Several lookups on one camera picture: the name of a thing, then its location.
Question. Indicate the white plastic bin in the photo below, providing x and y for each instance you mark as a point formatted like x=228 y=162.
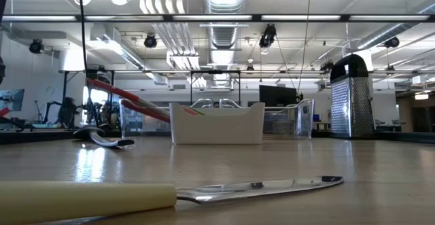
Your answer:
x=217 y=128

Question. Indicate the red spoon with metal shaft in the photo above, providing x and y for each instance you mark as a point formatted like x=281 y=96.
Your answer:
x=112 y=89

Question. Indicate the black bar with light strips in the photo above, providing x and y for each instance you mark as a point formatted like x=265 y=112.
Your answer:
x=217 y=17

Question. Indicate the glowing rectangular lamp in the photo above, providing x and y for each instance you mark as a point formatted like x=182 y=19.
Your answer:
x=421 y=96

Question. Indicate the clear plastic bin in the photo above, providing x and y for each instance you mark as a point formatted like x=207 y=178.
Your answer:
x=136 y=128
x=289 y=123

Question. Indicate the black spotlight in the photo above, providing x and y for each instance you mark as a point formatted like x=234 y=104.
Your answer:
x=392 y=42
x=150 y=41
x=35 y=46
x=268 y=36

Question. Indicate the black monitor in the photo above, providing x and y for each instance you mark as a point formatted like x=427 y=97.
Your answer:
x=275 y=96

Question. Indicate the wall display screen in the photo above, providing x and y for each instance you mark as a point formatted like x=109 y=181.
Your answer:
x=12 y=100

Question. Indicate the red angled bar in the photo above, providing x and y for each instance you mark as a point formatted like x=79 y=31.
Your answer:
x=4 y=112

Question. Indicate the black ladle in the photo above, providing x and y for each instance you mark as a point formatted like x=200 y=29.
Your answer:
x=88 y=132

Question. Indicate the black metal frame stand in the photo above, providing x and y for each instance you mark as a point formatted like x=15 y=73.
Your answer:
x=64 y=96
x=215 y=72

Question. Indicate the green silicone spatula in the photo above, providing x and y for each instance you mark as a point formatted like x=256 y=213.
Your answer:
x=200 y=112

